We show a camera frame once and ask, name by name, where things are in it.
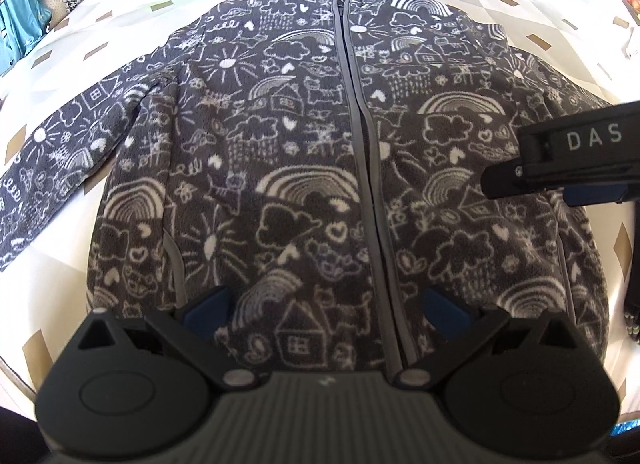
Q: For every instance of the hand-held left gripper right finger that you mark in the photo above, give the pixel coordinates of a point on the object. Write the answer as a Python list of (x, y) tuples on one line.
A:
[(447, 309)]

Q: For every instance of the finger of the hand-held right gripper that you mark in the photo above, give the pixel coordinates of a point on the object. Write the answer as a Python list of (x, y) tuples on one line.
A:
[(595, 194)]

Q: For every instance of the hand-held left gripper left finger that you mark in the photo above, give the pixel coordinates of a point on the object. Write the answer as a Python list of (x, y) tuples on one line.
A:
[(207, 306)]

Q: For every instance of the grey doodle print fleece jacket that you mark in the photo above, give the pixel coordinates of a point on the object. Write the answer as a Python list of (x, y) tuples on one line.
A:
[(300, 169)]

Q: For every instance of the light blue cartoon garment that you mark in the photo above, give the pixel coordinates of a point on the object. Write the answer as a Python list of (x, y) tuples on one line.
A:
[(22, 24)]

